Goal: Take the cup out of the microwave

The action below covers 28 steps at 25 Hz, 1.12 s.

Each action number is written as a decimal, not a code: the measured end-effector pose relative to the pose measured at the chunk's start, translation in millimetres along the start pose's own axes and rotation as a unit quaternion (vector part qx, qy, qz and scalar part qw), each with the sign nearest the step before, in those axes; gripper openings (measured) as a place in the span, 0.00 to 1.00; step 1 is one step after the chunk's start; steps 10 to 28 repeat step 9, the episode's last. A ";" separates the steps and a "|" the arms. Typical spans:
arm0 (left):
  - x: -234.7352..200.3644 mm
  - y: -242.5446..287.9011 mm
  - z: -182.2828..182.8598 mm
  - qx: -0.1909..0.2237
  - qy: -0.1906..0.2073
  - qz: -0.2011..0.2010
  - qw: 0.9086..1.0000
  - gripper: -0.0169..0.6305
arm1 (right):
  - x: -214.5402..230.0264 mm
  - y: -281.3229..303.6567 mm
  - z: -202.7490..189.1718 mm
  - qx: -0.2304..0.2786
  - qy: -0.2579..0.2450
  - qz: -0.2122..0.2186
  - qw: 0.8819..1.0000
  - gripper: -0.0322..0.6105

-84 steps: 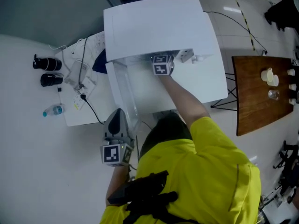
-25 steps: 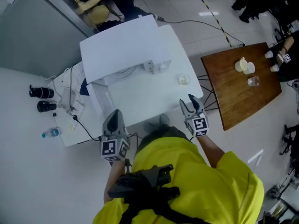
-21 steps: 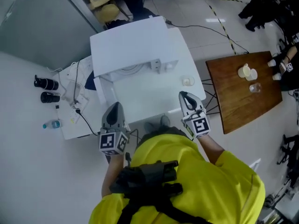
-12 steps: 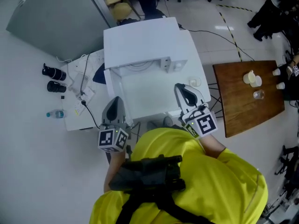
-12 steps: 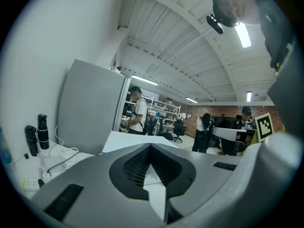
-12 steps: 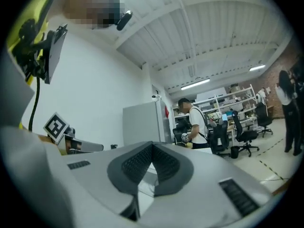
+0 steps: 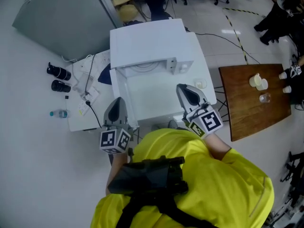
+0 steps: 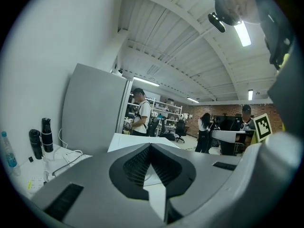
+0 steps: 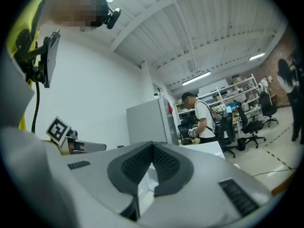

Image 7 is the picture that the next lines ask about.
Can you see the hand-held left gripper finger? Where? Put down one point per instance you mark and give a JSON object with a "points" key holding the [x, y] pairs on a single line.
{"points": [[124, 113], [114, 113]]}

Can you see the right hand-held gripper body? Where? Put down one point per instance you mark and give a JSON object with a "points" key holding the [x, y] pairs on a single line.
{"points": [[209, 122]]}

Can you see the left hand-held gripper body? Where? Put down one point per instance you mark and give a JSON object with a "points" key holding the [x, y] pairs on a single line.
{"points": [[111, 140]]}

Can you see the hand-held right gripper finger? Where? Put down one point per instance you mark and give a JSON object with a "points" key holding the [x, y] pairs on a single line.
{"points": [[194, 97], [183, 98]]}

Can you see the white microwave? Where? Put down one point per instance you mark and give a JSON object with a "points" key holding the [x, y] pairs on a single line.
{"points": [[147, 44]]}

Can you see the person's right forearm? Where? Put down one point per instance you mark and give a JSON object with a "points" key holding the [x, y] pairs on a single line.
{"points": [[217, 147]]}

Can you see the person's left forearm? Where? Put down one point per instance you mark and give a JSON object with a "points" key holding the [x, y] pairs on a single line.
{"points": [[116, 167]]}

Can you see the clear glass cup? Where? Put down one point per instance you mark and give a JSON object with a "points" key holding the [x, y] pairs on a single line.
{"points": [[265, 98]]}

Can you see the small paper cup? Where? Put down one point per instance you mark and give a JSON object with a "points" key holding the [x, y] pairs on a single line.
{"points": [[283, 75], [287, 89]]}

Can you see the white table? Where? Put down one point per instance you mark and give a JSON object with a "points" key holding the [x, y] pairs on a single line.
{"points": [[161, 98]]}

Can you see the black wooden table legs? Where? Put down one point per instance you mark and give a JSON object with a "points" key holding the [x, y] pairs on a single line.
{"points": [[222, 103]]}

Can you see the dark blue cloth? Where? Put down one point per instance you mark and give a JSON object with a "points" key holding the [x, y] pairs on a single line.
{"points": [[104, 75]]}

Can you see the brown wooden table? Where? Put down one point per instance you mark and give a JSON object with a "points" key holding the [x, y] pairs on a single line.
{"points": [[254, 120]]}

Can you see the black chest-mounted device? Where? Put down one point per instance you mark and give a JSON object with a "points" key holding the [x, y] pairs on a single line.
{"points": [[145, 174]]}

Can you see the clear plastic water bottle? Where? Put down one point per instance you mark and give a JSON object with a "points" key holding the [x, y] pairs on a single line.
{"points": [[59, 113]]}

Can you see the black cylindrical lens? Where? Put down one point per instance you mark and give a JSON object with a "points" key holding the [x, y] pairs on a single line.
{"points": [[60, 86], [60, 72]]}

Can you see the cream mug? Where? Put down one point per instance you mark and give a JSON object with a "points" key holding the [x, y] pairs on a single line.
{"points": [[254, 79]]}

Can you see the white mug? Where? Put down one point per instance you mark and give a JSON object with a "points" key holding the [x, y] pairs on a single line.
{"points": [[262, 84]]}

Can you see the person's yellow shirt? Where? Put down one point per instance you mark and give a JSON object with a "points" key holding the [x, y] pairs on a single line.
{"points": [[225, 193]]}

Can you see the yellow black floor tape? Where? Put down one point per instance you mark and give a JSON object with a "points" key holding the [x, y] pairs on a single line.
{"points": [[244, 11], [237, 37]]}

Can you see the black equipment stand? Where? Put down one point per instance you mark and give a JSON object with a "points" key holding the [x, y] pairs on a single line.
{"points": [[294, 174]]}

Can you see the grey metal panel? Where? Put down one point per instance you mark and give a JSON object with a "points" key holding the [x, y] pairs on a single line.
{"points": [[61, 18]]}

